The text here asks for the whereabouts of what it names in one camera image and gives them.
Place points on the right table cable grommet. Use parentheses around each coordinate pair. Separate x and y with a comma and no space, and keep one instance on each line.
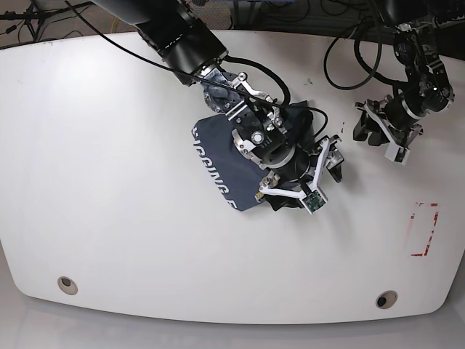
(386,300)

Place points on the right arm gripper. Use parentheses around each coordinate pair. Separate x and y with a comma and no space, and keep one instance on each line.
(284,187)

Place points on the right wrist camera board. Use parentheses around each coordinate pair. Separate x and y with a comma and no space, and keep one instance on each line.
(314,201)

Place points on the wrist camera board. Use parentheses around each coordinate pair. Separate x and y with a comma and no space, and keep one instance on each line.
(314,201)
(397,153)

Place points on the left table cable grommet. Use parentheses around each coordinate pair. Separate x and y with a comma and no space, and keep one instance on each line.
(67,285)

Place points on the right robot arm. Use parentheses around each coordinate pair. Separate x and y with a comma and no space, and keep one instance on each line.
(256,149)

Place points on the table cable grommet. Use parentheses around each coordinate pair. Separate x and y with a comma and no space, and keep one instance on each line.
(386,300)
(67,285)

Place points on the black tripod stand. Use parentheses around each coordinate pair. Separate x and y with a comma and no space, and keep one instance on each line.
(34,17)

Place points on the dark blue printed T-shirt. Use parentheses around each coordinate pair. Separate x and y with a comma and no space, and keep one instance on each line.
(236,176)

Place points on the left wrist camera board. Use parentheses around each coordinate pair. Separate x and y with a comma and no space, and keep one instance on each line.
(397,153)

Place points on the red tape rectangle marking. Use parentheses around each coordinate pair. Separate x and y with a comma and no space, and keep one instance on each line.
(421,230)

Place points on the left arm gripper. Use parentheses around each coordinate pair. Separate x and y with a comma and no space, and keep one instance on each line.
(387,121)

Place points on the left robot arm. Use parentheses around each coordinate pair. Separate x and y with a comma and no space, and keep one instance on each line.
(427,88)

